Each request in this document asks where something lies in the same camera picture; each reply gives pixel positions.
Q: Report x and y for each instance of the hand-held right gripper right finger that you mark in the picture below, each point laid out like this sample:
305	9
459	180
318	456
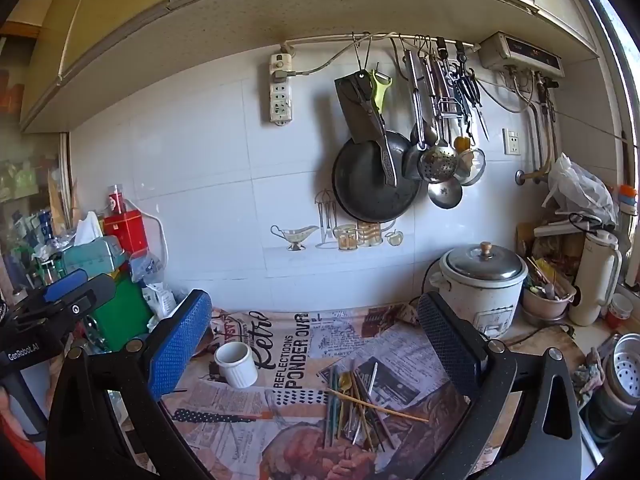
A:
450	345

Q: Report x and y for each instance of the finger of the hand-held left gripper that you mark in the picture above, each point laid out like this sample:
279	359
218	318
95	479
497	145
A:
92	292
62	286

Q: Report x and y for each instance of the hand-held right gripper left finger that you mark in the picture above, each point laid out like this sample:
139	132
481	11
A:
180	345

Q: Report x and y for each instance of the white ceramic cup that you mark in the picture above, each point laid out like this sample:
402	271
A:
237	367

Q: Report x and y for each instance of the pile of mixed chopsticks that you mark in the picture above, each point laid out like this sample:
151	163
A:
360	410

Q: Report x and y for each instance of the gold metal spoon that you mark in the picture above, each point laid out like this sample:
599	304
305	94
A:
344	384

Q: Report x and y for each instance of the bunch of utensils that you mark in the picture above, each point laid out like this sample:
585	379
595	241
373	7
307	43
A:
545	275

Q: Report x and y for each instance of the teal tissue box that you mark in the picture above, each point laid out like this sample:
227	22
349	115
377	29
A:
95	257

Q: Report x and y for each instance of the green tin box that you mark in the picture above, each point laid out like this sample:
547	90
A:
122	315

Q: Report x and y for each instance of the white printed plastic bag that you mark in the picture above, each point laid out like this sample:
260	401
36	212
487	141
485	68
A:
160	300

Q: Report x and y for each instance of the blue printed plastic bag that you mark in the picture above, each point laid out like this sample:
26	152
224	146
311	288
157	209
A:
147	267

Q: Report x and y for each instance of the white rice cooker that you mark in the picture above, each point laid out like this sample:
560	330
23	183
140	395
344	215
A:
475	290

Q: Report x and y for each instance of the white tissue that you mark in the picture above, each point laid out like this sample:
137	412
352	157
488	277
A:
90	227

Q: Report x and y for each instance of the red tin box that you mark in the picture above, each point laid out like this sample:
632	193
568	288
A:
127	232

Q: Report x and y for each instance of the person's red clothing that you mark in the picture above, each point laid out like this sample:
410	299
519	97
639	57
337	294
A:
15	440

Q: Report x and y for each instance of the clear jar red label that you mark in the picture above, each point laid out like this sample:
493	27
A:
116	200

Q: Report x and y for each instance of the pink bowl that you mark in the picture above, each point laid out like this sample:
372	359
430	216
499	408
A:
545	307

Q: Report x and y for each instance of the glass cabinet door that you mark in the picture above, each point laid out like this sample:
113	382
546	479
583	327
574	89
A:
30	185

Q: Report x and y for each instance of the printed newspaper tablecloth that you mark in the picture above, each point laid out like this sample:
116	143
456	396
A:
280	430

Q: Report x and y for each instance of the crumpled rag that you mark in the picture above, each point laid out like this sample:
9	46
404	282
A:
590	375

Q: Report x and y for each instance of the small steel ladle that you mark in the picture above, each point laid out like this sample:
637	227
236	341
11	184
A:
445	192

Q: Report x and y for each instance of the cream thermos jug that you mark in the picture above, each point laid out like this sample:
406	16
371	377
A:
592	280

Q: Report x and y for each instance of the small red white jar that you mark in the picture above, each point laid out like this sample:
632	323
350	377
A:
620	310

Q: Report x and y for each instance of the black frying pan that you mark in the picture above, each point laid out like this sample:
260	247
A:
365	190

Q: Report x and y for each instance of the steel steamer pot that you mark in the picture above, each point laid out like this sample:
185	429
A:
625	370

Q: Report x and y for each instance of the mesh strainer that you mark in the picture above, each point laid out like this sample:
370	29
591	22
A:
472	165

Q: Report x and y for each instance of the water pipes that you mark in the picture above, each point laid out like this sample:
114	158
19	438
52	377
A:
537	170

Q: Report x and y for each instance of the black kitchen scissors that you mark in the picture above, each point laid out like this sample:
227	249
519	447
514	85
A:
467	87

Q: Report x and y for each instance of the green peeler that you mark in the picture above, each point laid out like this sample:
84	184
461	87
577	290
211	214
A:
378	92

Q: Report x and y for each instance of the white power strip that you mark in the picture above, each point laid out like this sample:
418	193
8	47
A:
280	100

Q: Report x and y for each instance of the white water heater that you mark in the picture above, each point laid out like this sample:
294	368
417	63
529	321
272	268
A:
520	55

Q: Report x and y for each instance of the beige upper cabinet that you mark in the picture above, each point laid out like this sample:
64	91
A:
300	0

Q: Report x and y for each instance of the white wall socket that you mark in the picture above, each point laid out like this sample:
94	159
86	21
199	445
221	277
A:
511	141

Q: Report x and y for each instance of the metal hanging rail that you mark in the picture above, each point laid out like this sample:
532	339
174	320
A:
325	39

